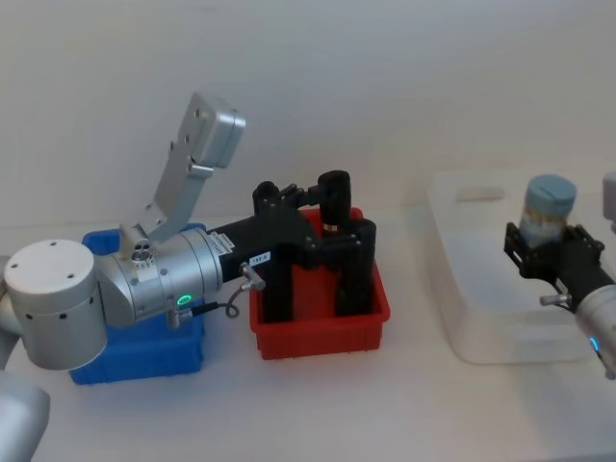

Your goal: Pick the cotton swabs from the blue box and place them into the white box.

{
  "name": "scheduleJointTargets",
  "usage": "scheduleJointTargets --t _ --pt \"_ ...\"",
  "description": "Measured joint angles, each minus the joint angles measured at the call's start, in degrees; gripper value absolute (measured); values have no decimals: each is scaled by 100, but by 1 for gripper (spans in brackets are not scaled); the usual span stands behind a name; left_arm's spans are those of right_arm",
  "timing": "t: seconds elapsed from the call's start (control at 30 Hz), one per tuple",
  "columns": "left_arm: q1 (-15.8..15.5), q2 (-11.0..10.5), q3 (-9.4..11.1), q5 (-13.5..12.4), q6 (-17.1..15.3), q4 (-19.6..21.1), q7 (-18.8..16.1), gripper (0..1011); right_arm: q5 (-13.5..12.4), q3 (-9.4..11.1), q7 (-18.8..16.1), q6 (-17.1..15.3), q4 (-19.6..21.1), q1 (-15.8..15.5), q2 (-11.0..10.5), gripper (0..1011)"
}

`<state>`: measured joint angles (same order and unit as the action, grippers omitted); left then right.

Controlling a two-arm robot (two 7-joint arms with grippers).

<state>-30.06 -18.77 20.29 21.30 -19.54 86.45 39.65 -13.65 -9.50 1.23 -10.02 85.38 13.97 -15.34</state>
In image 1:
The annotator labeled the bottle with blue cap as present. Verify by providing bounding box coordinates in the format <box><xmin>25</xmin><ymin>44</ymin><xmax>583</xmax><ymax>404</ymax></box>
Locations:
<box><xmin>519</xmin><ymin>173</ymin><xmax>578</xmax><ymax>249</ymax></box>

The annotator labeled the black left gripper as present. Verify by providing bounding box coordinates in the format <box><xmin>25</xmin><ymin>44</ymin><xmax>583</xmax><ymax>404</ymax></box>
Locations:
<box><xmin>210</xmin><ymin>181</ymin><xmax>321</xmax><ymax>322</ymax></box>

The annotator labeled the black bottle with gold ring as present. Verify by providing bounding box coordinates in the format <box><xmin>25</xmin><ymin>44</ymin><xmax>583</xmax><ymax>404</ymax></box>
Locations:
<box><xmin>317</xmin><ymin>169</ymin><xmax>352</xmax><ymax>237</ymax></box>

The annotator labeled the blue plastic bin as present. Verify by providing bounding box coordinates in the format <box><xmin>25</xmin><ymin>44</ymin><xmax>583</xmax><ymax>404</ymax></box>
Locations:
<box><xmin>68</xmin><ymin>221</ymin><xmax>207</xmax><ymax>386</ymax></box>

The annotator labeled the translucent white plastic bin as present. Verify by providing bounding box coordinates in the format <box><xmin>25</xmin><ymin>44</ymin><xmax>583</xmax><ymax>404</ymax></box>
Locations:
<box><xmin>425</xmin><ymin>168</ymin><xmax>616</xmax><ymax>366</ymax></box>

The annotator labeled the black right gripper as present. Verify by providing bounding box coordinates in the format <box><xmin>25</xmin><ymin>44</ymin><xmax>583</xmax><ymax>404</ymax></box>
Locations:
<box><xmin>503</xmin><ymin>221</ymin><xmax>616</xmax><ymax>302</ymax></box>

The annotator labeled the thin dark wrist cable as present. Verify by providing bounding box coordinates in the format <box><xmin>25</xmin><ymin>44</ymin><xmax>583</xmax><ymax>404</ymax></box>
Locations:
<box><xmin>166</xmin><ymin>266</ymin><xmax>267</xmax><ymax>329</ymax></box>

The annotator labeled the red plastic bin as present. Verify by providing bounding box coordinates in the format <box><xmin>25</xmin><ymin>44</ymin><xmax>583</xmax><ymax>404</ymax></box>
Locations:
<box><xmin>248</xmin><ymin>206</ymin><xmax>391</xmax><ymax>361</ymax></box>

